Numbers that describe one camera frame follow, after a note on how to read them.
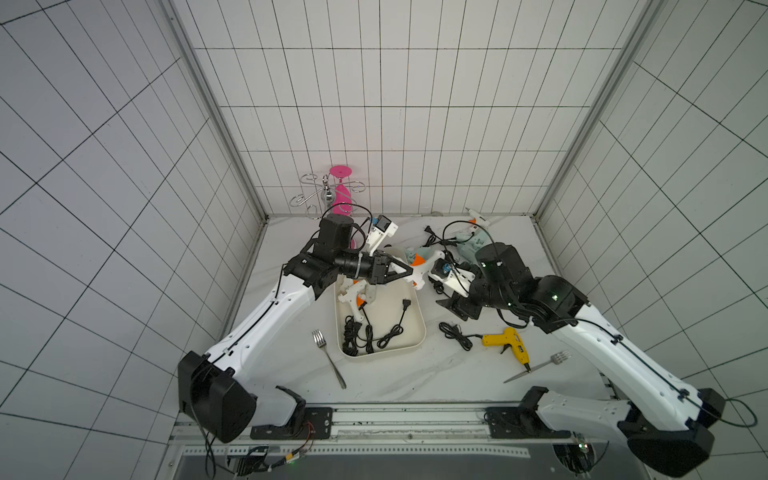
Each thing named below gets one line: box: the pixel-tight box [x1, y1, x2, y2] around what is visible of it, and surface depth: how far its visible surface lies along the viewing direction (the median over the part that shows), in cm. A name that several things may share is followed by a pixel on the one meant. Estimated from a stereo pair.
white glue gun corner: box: [465, 207, 491, 235], surface depth 120 cm
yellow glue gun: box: [481, 327, 531, 373], surface depth 87 cm
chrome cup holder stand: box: [290, 173, 366, 219], surface depth 89 cm
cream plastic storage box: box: [334, 276, 426, 359], surface depth 90 cm
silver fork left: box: [311, 329, 347, 389], surface depth 88 cm
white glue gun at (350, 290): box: [338, 274, 367, 322], surface depth 92 cm
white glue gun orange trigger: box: [403, 250, 446, 290], surface depth 67 cm
